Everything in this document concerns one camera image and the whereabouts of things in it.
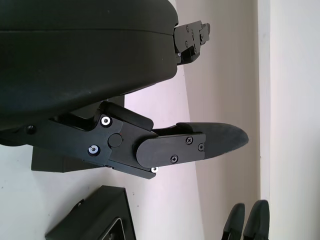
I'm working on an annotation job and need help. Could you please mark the black Intel RealSense box lid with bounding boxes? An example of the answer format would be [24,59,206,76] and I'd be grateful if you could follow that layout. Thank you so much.
[31,96,126,174]

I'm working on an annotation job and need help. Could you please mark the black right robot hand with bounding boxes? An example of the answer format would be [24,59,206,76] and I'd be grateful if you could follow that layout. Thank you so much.
[221,199,271,240]

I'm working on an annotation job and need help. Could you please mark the black angled device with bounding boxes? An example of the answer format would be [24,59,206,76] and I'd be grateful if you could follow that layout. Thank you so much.
[44,184,137,240]

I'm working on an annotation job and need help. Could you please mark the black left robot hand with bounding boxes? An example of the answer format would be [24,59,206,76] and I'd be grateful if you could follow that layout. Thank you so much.
[0,0,250,181]

